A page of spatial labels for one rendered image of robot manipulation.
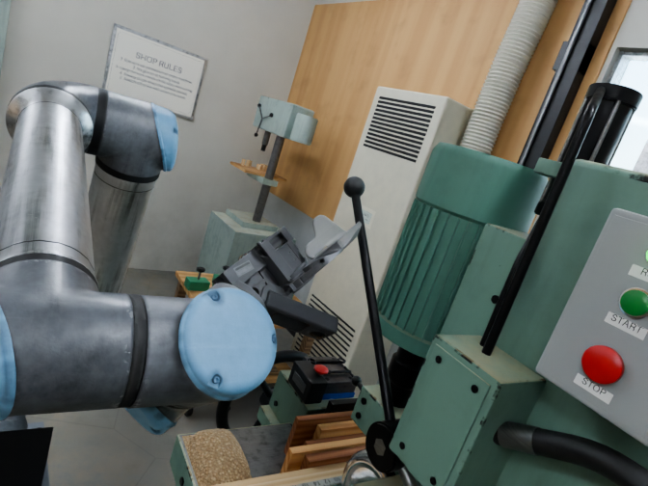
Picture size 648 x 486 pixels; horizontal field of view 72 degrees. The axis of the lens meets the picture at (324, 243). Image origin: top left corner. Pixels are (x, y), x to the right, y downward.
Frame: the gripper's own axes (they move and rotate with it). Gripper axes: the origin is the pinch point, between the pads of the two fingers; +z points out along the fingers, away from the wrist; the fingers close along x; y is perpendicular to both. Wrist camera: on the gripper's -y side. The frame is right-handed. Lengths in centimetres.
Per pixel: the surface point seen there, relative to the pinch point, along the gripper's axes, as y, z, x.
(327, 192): 10, 185, 168
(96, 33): 181, 130, 192
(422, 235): -6.5, 4.7, -11.3
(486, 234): -10.0, 3.4, -20.5
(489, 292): -15.6, -1.3, -18.8
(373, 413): -27.2, -6.5, 10.9
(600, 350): -16.3, -16.5, -34.3
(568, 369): -17.7, -16.4, -30.8
